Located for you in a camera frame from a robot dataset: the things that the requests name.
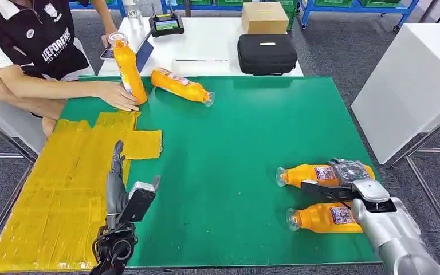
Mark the person's right hand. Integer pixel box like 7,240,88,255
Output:
96,81,142,113

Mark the person's left hand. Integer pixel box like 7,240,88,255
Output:
101,32,116,50

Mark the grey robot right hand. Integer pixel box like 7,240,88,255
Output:
328,158,372,187

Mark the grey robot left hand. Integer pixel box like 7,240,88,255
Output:
106,140,129,229

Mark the orange drink bottle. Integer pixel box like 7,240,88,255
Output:
150,67,216,107
286,202,364,234
276,163,376,190
108,32,148,106

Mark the clear glass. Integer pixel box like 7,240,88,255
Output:
123,0,144,26

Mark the blue tablet cover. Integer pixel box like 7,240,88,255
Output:
134,32,155,73

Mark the yellow sheet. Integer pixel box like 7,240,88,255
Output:
0,111,163,274

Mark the black remote controller with screen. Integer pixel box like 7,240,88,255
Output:
148,12,186,38

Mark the person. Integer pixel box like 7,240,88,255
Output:
0,0,142,138

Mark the large white side table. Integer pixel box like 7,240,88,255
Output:
351,23,440,166

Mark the green table mat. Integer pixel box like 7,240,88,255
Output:
58,76,383,269

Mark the black carrying case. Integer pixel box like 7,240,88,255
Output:
237,34,299,76

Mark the brown cardboard box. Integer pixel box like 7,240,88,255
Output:
241,2,290,36

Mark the blue wheeled rack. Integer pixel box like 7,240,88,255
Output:
297,0,421,32

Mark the green crate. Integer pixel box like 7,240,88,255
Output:
277,0,300,32

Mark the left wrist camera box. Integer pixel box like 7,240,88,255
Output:
118,175,162,225

